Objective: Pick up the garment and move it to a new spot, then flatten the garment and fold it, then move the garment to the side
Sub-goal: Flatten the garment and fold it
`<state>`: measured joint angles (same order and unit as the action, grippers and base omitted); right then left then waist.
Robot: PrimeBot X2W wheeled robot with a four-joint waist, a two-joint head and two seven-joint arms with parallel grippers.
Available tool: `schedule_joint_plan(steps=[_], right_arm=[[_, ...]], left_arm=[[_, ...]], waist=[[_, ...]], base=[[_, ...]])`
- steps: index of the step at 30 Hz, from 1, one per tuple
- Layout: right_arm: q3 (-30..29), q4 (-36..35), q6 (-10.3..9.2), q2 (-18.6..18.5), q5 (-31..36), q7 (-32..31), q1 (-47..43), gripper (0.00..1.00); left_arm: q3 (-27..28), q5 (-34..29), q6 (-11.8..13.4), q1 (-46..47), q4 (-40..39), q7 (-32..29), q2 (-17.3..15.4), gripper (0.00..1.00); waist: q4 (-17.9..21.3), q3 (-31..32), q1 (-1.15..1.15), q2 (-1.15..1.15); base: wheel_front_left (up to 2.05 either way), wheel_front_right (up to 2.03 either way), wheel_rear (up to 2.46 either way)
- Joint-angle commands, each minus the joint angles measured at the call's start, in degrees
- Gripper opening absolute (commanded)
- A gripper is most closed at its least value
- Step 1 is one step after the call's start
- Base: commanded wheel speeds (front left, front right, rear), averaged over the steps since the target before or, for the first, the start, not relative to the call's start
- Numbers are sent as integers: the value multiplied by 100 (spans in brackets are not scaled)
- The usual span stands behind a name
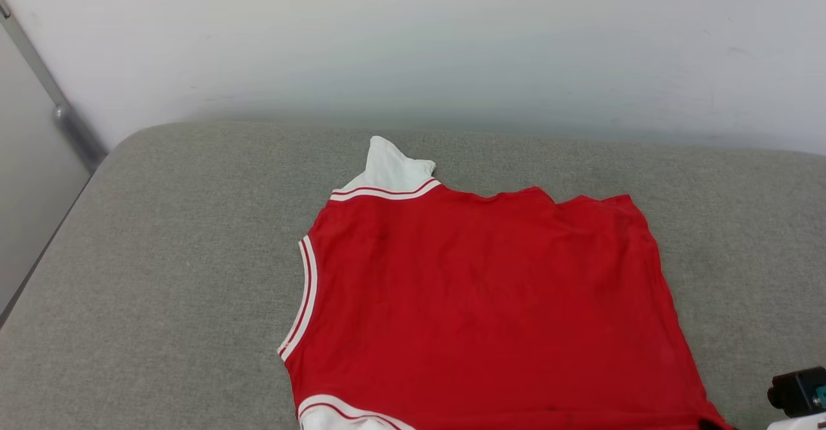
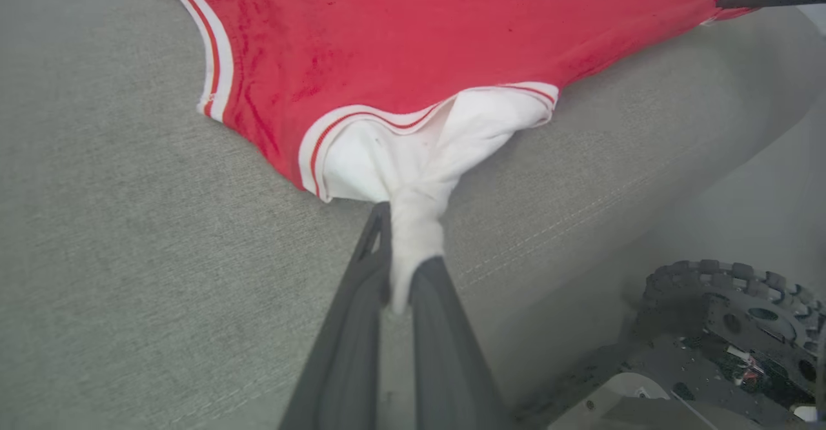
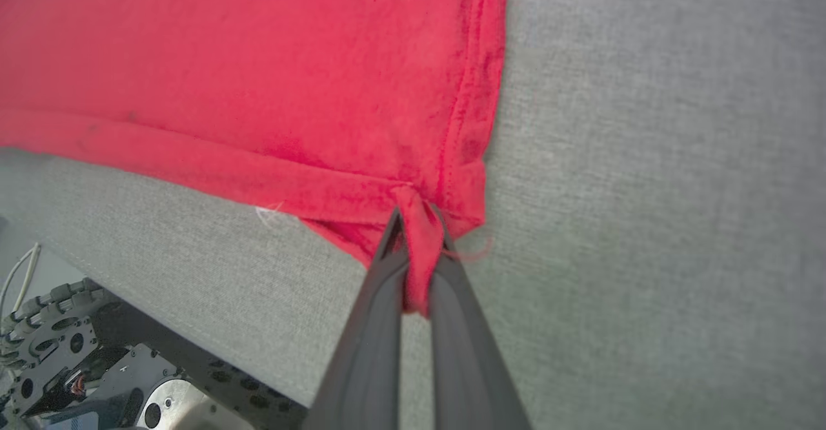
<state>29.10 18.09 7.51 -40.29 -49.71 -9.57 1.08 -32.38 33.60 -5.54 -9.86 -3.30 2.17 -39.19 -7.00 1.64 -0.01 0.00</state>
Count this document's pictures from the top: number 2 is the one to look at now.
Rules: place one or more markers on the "grey fabric sofa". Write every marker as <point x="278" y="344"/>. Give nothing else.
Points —
<point x="129" y="255"/>

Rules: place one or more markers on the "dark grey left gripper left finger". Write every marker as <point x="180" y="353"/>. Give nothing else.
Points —
<point x="345" y="352"/>

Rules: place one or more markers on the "red and white garment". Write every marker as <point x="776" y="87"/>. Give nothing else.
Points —
<point x="400" y="36"/>

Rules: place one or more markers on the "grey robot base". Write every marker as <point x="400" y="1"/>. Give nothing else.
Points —
<point x="645" y="398"/>

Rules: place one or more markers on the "black omni wheel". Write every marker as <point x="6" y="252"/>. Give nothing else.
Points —
<point x="748" y="307"/>

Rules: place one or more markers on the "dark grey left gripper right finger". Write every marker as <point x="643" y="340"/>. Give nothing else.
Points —
<point x="445" y="365"/>

